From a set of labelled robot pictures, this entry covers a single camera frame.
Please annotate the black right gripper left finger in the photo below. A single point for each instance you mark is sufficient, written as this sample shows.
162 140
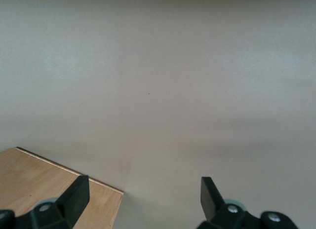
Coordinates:
71 202

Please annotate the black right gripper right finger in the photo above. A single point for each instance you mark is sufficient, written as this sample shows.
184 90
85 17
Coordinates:
209 202

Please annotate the light wooden board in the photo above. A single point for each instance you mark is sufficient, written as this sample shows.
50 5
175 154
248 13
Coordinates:
24 172

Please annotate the brown table mat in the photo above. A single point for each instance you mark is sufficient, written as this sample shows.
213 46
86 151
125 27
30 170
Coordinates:
158 66

